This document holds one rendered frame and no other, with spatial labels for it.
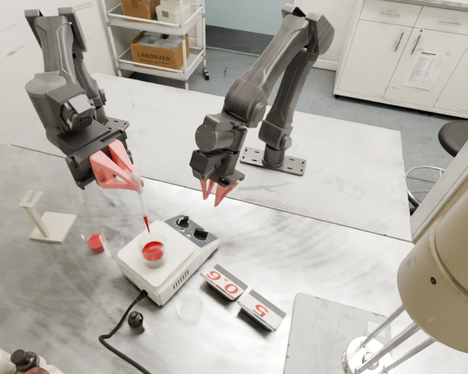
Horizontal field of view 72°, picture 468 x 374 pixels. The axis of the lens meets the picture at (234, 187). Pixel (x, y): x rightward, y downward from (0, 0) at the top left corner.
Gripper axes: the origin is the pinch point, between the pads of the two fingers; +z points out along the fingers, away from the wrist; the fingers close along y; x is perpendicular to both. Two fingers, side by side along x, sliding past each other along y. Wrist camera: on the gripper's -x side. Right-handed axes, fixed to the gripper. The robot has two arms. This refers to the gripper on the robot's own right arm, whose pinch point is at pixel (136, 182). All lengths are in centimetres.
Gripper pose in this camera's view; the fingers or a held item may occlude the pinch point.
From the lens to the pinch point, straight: 51.2
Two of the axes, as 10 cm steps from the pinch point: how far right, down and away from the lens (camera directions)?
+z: 7.9, 4.8, -3.9
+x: -0.5, 6.7, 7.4
